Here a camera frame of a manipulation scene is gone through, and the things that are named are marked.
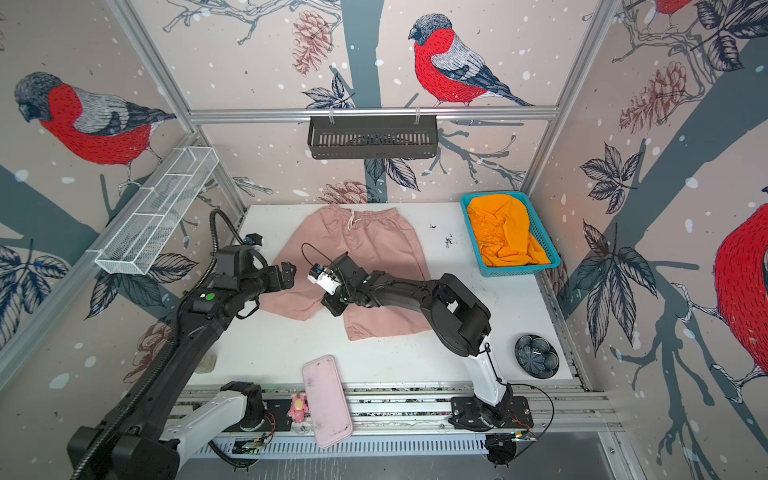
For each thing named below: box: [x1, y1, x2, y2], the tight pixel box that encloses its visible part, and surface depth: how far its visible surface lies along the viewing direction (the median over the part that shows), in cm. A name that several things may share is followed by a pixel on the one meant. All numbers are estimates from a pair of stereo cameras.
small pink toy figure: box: [288, 392, 310, 423], surface depth 74 cm
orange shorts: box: [468, 194, 551, 267], surface depth 108 cm
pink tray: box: [301, 355, 353, 449], surface depth 76 cm
